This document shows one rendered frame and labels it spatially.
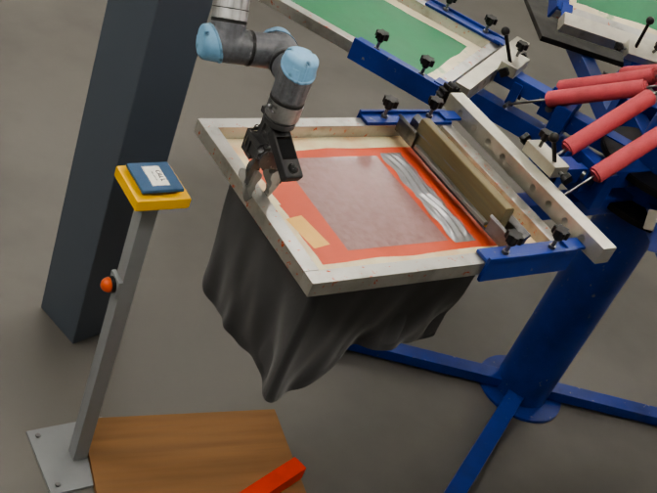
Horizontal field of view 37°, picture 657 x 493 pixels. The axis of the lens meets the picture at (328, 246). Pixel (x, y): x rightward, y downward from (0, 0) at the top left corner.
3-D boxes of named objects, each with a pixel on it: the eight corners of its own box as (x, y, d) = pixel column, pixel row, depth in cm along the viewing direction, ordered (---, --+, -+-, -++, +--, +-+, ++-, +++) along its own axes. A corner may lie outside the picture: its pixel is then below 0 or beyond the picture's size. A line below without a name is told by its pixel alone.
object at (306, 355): (275, 404, 238) (332, 275, 214) (268, 392, 241) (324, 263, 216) (420, 374, 265) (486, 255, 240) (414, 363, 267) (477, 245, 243)
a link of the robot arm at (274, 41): (247, 19, 210) (261, 45, 202) (296, 26, 215) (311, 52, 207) (238, 51, 214) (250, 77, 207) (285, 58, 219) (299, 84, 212)
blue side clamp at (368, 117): (360, 141, 264) (369, 119, 260) (350, 130, 267) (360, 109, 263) (444, 139, 281) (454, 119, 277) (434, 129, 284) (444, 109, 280)
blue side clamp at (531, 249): (478, 282, 231) (491, 259, 227) (466, 267, 234) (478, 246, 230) (565, 270, 249) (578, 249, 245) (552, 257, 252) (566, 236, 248)
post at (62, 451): (51, 496, 260) (125, 215, 205) (25, 432, 273) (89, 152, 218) (128, 478, 273) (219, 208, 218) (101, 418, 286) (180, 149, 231)
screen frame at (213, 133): (307, 297, 203) (313, 284, 201) (193, 131, 238) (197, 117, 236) (565, 263, 249) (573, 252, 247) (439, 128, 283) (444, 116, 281)
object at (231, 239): (266, 408, 238) (324, 276, 213) (192, 281, 264) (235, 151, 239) (277, 405, 239) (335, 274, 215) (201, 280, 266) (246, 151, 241)
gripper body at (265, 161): (268, 149, 222) (284, 104, 215) (285, 172, 217) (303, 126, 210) (239, 150, 217) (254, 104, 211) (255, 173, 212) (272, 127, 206)
